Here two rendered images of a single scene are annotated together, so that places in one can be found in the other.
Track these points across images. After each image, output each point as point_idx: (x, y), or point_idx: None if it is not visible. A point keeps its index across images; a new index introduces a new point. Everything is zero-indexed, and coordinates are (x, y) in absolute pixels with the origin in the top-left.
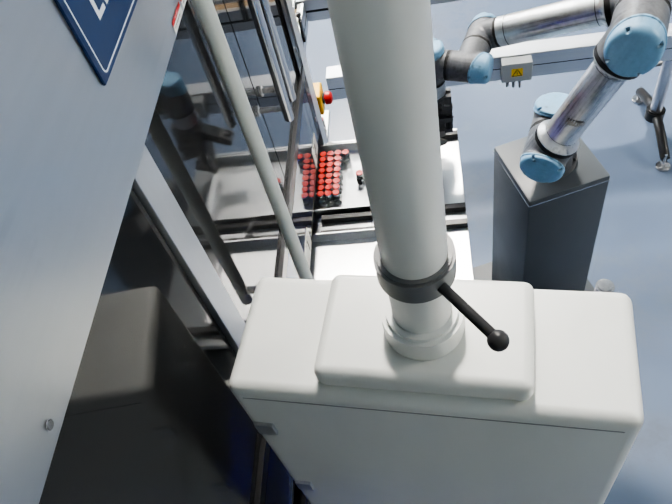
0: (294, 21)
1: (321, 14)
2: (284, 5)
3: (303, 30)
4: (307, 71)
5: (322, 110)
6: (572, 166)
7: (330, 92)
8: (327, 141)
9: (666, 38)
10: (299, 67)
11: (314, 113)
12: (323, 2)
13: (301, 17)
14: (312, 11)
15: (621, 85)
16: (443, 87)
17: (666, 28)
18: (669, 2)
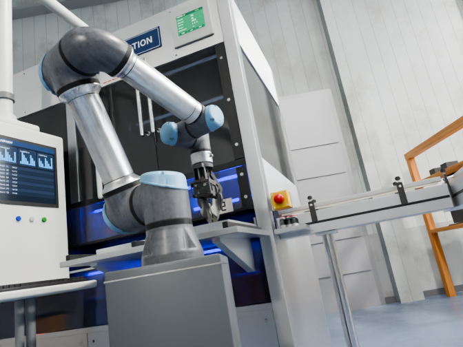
0: (246, 131)
1: (460, 197)
2: (233, 118)
3: (400, 193)
4: (252, 165)
5: (272, 205)
6: (141, 258)
7: (278, 194)
8: (271, 231)
9: (42, 59)
10: (236, 155)
11: (246, 192)
12: (457, 184)
13: (420, 188)
14: (456, 194)
15: (70, 111)
16: (192, 156)
17: (47, 53)
18: (70, 36)
